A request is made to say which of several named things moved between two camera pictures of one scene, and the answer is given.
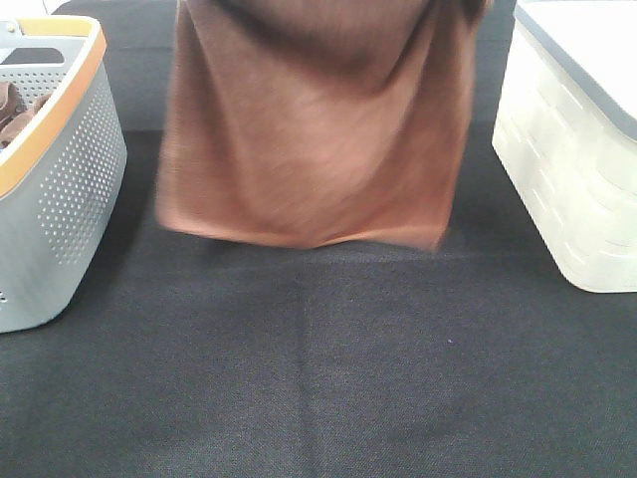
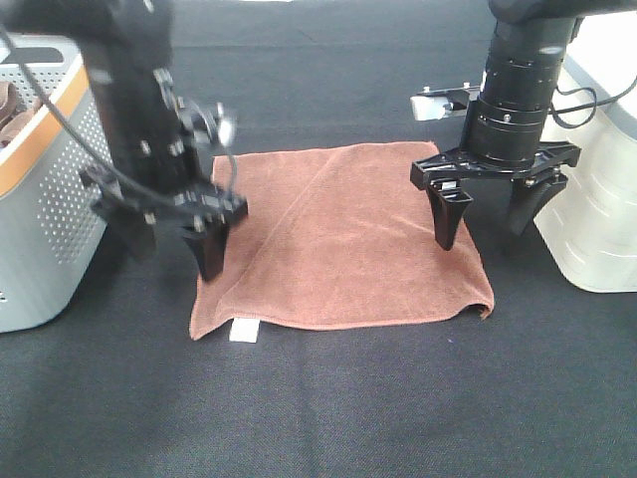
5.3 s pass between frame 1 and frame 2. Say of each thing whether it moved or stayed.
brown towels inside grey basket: stayed
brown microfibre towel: moved
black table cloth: stayed
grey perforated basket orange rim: stayed
